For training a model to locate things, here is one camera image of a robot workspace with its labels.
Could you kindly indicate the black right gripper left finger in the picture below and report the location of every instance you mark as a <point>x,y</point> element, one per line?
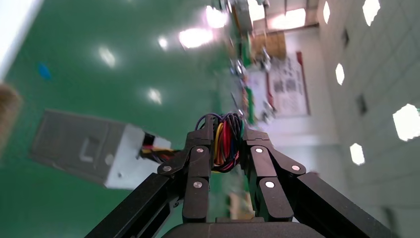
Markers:
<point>197,164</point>

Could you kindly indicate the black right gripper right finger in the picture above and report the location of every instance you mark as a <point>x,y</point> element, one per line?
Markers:
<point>262,164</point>

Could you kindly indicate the ceiling light panel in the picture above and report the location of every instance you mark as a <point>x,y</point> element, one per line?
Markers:
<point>326,11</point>
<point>357,154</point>
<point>371,11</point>
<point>339,74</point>
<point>407,123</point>

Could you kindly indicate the wall poster red frame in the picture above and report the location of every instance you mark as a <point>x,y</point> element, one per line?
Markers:
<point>288,88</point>

